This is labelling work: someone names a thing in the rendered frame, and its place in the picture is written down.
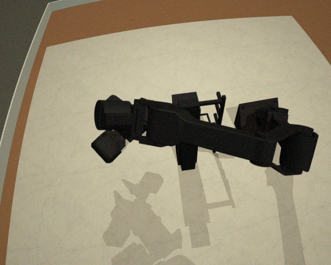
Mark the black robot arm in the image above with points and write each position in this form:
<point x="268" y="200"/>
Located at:
<point x="166" y="125"/>

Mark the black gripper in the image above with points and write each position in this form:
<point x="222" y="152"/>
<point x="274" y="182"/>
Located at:
<point x="109" y="144"/>

